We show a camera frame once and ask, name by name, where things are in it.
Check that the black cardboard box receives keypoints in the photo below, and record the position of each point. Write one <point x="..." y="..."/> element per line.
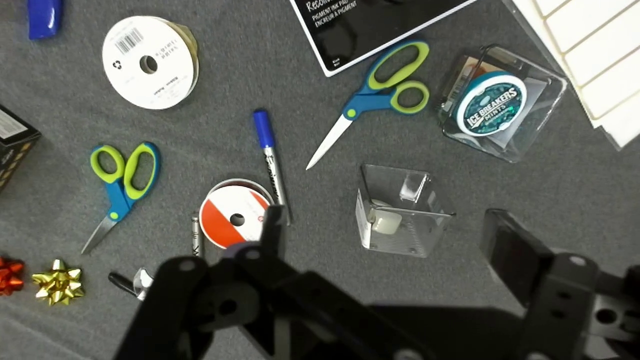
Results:
<point x="12" y="145"/>

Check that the shiny blue object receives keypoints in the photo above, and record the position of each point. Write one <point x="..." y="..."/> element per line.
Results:
<point x="44" y="17"/>

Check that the blue capped silver marker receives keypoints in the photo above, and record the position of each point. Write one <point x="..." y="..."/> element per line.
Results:
<point x="270" y="155"/>

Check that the white spool of gold ribbon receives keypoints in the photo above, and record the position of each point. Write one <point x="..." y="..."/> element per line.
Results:
<point x="145" y="65"/>

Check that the white label sheets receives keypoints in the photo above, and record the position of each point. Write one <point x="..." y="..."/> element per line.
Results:
<point x="595" y="55"/>

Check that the red gift bow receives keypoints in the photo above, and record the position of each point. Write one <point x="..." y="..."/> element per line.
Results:
<point x="10" y="276"/>

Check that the gold gift bow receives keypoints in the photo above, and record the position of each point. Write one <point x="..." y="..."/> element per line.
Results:
<point x="58" y="282"/>

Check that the red and white ribbon spool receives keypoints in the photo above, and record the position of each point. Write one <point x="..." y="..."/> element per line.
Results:
<point x="225" y="210"/>

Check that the clear plastic cup with tin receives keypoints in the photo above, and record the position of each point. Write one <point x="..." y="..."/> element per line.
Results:
<point x="540" y="105"/>

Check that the small white block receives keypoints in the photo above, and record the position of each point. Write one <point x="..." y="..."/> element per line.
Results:
<point x="386" y="221"/>

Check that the black ink pad package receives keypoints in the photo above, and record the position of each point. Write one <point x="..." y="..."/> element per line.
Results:
<point x="360" y="25"/>

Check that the round teal mint tin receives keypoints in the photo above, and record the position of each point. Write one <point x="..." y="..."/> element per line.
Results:
<point x="492" y="104"/>

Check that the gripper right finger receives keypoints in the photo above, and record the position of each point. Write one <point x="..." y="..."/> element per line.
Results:
<point x="560" y="300"/>

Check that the empty clear plastic cup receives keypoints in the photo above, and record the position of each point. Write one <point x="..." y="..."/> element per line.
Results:
<point x="400" y="240"/>

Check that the blue green scissors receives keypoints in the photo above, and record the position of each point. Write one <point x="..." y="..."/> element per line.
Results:
<point x="119" y="195"/>
<point x="367" y="99"/>

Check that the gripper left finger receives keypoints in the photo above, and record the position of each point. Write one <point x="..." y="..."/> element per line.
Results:
<point x="175" y="310"/>

